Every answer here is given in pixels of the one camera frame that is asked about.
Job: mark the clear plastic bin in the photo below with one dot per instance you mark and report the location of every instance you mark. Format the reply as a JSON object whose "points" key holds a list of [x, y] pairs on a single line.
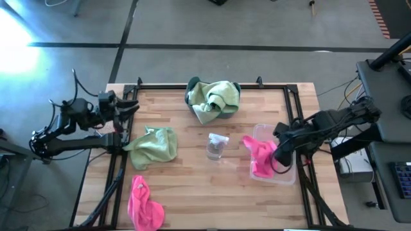
{"points": [[285, 178]]}

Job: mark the grey metal table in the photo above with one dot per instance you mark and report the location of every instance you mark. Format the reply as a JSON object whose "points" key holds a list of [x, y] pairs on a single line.
{"points": [[22, 154]]}

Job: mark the small red tag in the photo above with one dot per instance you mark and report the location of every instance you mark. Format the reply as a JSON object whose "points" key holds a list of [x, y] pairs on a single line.
{"points": [[309, 162]]}

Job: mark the black pole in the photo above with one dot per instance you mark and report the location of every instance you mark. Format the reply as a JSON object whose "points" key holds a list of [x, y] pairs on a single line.
{"points": [[388, 53]]}

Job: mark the black floor item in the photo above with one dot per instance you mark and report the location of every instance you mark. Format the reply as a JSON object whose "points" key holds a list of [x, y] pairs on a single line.
{"points": [[218, 2]]}

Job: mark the black aluminium table frame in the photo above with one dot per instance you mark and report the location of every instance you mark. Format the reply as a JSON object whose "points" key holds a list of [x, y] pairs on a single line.
{"points": [[167, 86]]}

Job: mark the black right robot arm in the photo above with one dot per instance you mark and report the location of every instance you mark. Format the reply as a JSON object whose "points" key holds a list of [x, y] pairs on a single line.
{"points": [[337, 118]]}

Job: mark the small black object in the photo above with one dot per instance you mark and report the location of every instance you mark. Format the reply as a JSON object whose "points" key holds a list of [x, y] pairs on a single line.
{"points": [[372, 204]]}

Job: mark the black mat orange stripes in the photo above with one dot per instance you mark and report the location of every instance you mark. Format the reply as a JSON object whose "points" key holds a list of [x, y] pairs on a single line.
{"points": [[398, 16]]}

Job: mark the black diagonal frame strut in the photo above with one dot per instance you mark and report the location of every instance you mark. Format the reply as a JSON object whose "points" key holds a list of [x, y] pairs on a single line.
{"points": [[319, 199], [104, 198]]}

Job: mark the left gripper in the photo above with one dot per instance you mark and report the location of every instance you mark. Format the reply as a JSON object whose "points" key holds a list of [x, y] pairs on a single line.
{"points": [[107, 114]]}

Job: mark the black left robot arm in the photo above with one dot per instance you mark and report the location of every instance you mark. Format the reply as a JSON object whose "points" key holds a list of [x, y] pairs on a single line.
{"points": [[80, 144]]}

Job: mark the black keyboard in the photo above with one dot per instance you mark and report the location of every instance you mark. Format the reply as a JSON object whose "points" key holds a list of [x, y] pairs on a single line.
{"points": [[403, 179]]}

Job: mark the grey furniture leg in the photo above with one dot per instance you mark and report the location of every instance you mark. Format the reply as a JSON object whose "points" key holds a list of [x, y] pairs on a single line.
{"points": [[77, 8]]}

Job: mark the dark grey desk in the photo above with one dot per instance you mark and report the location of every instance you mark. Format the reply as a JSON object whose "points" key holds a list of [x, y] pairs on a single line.
{"points": [[385, 192]]}

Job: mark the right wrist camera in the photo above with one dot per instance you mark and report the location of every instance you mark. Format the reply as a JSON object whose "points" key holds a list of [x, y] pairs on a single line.
{"points": [[284, 154]]}

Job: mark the white box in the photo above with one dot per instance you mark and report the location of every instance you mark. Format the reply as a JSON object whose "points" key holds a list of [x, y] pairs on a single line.
{"points": [[354, 168]]}

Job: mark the black frame clamp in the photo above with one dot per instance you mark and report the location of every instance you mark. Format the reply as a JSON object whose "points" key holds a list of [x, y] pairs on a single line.
{"points": [[139, 81], [259, 81]]}

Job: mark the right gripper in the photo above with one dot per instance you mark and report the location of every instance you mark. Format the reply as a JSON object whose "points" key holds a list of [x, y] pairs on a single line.
{"points": [[297, 139]]}

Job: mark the grey desk top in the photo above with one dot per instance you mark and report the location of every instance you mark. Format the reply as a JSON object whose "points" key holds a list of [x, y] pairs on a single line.
{"points": [[388, 96]]}

